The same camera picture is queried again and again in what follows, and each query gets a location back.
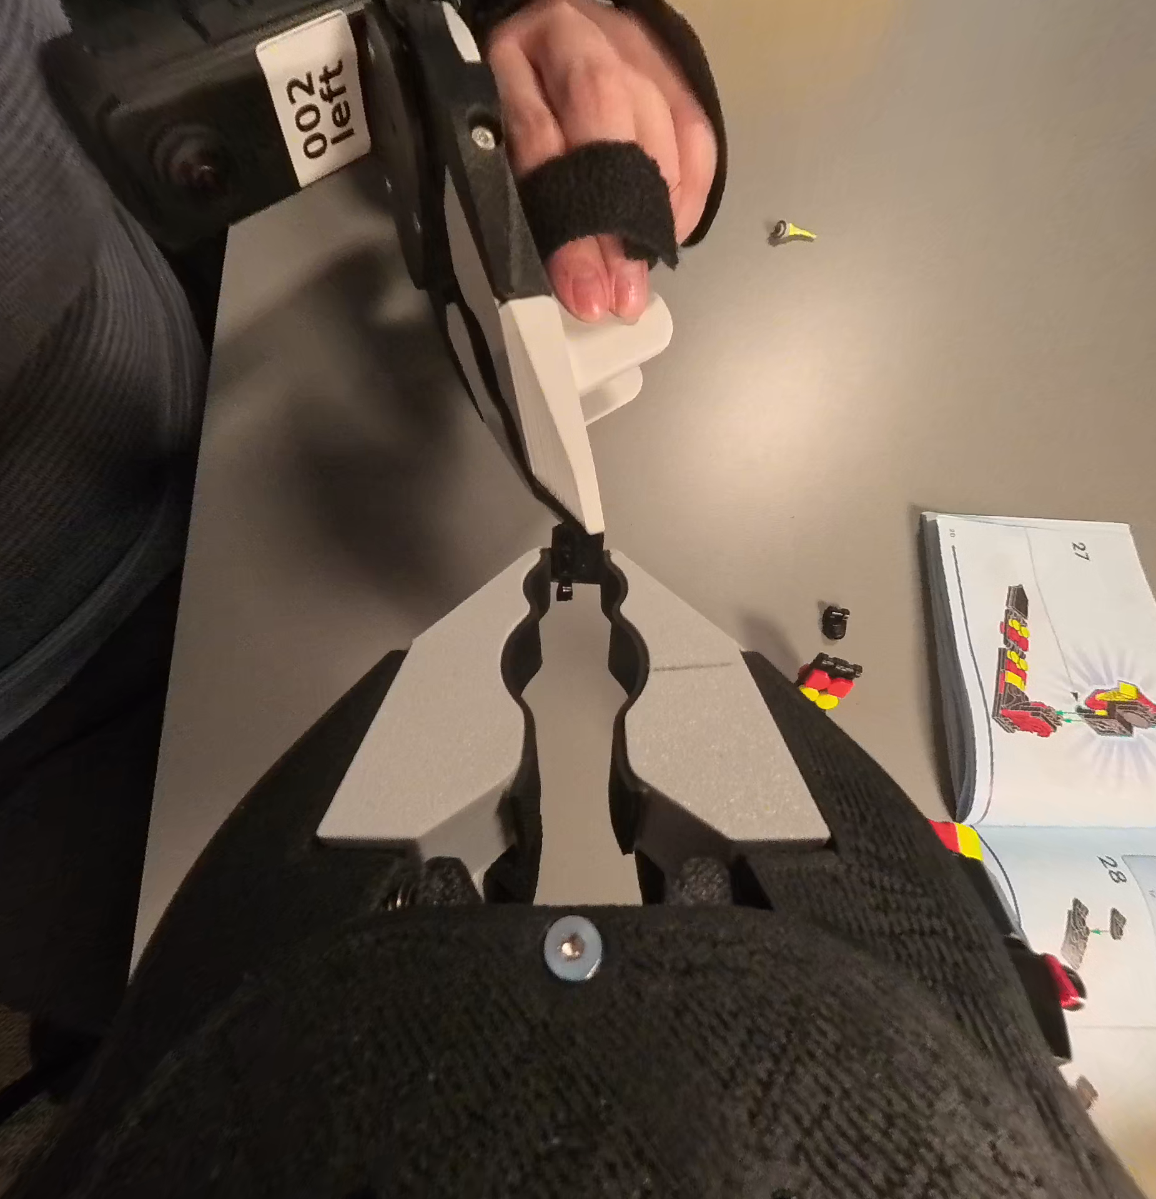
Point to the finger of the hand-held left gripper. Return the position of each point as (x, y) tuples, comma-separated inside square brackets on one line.
[(468, 253), (550, 420)]

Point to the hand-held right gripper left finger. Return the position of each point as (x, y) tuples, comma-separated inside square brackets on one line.
[(419, 749)]

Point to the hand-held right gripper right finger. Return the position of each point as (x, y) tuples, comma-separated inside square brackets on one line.
[(729, 749)]

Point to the small black toy brick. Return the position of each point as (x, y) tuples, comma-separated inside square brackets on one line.
[(579, 553)]

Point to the red yellow black brick assembly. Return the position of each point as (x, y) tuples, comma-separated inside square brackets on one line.
[(958, 837)]

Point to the person's left hand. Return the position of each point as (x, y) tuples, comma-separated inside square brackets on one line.
[(596, 84)]

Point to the black toy brick piece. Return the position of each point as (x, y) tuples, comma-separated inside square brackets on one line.
[(836, 621)]

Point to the yellow cone toy piece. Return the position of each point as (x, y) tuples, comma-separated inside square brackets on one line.
[(793, 231)]

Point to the open instruction booklet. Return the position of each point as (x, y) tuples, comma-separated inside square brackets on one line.
[(1056, 656)]

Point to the person's dark trousers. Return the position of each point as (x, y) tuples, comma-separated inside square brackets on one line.
[(53, 843)]

